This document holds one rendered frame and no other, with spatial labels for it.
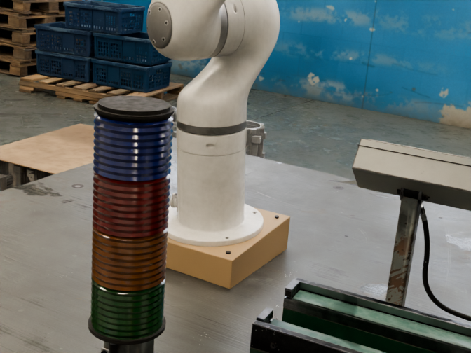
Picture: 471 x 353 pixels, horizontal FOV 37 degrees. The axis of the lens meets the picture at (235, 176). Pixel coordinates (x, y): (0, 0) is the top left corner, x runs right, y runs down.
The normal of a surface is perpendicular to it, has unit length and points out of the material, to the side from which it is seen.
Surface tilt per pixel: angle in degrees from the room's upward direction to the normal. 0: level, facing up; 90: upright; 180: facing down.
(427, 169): 51
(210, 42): 116
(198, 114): 89
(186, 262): 90
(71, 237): 0
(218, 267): 90
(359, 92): 90
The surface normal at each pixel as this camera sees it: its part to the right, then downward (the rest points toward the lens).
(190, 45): 0.27, 0.79
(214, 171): 0.10, 0.35
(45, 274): 0.07, -0.95
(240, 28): 0.63, 0.36
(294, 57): -0.50, 0.23
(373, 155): -0.29, -0.41
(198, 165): -0.32, 0.33
